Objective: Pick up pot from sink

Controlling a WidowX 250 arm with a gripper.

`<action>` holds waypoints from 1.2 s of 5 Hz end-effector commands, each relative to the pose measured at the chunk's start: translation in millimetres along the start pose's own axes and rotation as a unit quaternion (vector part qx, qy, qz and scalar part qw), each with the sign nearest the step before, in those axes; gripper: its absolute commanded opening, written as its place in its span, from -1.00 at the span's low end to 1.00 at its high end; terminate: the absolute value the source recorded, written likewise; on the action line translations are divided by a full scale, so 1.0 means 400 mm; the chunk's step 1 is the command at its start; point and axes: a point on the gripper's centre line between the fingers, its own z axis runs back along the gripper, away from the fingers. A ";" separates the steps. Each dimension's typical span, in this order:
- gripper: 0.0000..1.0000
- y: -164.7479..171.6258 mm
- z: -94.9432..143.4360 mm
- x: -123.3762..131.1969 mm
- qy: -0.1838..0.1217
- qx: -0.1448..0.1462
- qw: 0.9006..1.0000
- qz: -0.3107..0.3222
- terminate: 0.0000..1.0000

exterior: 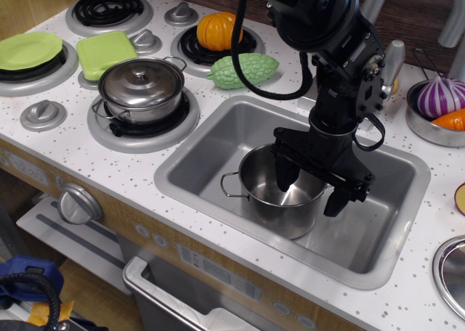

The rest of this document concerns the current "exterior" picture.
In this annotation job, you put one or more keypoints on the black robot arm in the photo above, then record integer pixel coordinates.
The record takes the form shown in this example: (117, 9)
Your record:
(349, 57)

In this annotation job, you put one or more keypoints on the green toy plate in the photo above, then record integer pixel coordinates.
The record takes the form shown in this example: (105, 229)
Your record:
(29, 50)

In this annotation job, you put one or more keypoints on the purple toy onion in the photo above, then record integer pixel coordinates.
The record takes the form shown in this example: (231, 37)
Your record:
(440, 97)

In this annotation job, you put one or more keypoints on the grey knob front left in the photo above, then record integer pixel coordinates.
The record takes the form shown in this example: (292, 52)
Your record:
(43, 116)

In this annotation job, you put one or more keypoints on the green toy bitter gourd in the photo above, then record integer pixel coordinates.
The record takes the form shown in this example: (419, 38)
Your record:
(255, 67)

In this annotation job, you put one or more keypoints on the grey knob middle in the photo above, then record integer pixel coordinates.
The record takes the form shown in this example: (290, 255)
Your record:
(146, 43)

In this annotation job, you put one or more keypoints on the silver oven dial knob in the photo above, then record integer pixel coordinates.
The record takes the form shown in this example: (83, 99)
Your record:
(76, 206)

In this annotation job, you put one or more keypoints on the green square toy lid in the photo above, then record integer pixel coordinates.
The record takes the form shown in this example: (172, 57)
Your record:
(98, 53)

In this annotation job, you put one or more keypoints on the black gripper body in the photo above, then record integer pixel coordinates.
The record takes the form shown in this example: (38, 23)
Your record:
(329, 157)

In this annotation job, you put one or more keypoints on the purple toy slice right edge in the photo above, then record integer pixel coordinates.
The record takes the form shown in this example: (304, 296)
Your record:
(459, 198)

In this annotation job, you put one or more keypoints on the orange toy vegetable piece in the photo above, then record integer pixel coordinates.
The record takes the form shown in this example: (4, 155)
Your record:
(452, 121)

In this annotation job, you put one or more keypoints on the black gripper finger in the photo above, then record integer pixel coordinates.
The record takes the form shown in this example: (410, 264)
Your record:
(337, 201)
(286, 173)

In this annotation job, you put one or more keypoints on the steel lid at right edge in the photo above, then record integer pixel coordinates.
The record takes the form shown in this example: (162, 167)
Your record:
(448, 273)

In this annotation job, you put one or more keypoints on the steel bowl with handle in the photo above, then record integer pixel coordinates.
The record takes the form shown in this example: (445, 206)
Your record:
(423, 126)

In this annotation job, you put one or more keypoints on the back right stove burner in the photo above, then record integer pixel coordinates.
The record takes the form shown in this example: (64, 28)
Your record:
(200, 59)

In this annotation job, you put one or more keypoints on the silver faucet lever handle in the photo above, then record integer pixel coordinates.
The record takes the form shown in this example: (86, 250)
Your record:
(393, 59)

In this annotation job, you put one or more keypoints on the silver toy faucet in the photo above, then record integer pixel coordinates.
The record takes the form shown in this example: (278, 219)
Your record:
(451, 33)

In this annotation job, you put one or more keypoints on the lidded steel pot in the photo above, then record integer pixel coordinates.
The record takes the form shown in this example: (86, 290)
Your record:
(141, 90)

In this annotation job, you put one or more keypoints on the grey knob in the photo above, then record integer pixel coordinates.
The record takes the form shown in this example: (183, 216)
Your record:
(181, 15)
(146, 43)
(43, 116)

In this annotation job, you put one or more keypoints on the orange toy pumpkin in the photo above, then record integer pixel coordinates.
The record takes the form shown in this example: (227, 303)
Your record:
(215, 31)

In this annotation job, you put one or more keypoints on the grey oven door handle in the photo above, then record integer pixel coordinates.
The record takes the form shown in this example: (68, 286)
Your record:
(169, 312)

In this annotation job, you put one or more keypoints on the back left stove burner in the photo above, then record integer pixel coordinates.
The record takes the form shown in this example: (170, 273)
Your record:
(89, 18)

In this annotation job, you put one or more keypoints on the front stove burner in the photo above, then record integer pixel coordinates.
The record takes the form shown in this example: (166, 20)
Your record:
(130, 138)

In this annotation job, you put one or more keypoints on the blue clamp with black cable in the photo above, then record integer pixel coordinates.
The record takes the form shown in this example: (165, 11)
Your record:
(30, 293)

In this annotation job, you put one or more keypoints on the grey knob top centre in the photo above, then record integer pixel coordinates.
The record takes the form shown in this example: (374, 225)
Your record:
(181, 15)

